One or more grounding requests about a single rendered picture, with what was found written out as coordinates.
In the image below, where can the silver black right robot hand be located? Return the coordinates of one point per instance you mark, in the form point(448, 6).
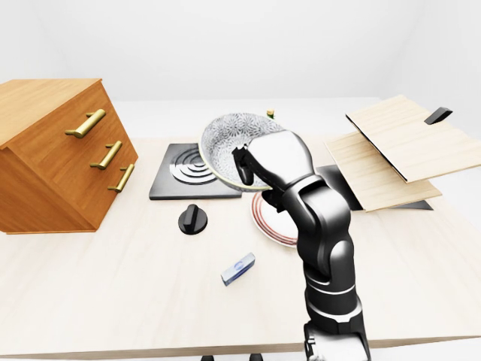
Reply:
point(285, 154)

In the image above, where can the patterned grey bowl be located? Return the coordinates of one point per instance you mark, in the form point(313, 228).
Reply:
point(225, 139)

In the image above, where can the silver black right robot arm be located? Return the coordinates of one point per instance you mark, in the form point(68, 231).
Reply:
point(327, 240)

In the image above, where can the white plate with red rings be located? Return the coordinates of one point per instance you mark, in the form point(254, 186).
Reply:
point(268, 222)

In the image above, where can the flat dark stove plate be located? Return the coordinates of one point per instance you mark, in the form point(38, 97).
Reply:
point(167, 184)

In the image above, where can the small yellow green object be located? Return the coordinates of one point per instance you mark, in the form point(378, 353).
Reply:
point(270, 114)

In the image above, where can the round black stove knob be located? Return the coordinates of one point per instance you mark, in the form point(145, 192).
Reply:
point(192, 220)

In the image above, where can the small blue printed box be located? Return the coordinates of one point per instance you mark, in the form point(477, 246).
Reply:
point(237, 269)

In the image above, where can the large pale wooden board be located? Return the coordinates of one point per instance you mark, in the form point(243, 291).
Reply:
point(413, 139)

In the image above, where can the small black block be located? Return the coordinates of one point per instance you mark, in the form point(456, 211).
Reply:
point(439, 115)

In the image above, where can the small wooden cabinet drawer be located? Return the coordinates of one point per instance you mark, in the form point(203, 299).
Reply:
point(101, 199)

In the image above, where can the middle wooden cabinet drawer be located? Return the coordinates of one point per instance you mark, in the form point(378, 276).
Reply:
point(80, 150)

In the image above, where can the small dark shape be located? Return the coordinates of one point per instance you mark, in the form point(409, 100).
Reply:
point(206, 358)
point(256, 357)

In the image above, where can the large wooden cabinet drawer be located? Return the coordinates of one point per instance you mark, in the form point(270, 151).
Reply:
point(49, 131)

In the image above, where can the wooden cabinet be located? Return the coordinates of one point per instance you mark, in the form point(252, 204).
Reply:
point(26, 113)

